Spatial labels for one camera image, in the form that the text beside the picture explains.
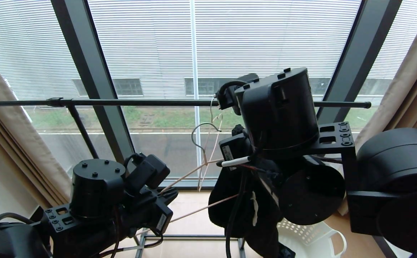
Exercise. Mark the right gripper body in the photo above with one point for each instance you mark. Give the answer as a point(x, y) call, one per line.
point(237, 147)

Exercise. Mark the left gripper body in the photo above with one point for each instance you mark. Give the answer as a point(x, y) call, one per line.
point(147, 215)

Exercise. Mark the black garment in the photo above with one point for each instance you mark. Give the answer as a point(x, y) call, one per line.
point(288, 252)
point(226, 200)

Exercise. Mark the pink clothes hanger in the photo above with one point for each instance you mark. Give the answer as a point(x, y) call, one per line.
point(212, 205)
point(211, 111)

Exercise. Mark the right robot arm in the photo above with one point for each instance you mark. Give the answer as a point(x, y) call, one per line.
point(280, 114)

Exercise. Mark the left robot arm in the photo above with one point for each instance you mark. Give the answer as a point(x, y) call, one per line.
point(97, 190)

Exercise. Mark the black clothes rack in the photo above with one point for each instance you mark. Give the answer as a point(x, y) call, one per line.
point(122, 103)

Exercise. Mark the white laundry basket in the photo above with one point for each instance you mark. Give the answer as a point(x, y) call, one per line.
point(312, 243)

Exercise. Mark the beige curtain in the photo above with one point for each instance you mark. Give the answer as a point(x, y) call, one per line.
point(409, 71)
point(14, 143)

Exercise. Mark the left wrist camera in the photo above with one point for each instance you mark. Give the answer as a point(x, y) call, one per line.
point(151, 172)

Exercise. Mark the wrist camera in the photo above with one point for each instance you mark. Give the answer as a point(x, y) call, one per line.
point(151, 172)
point(230, 98)

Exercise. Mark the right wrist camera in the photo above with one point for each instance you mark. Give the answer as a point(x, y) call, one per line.
point(230, 98)

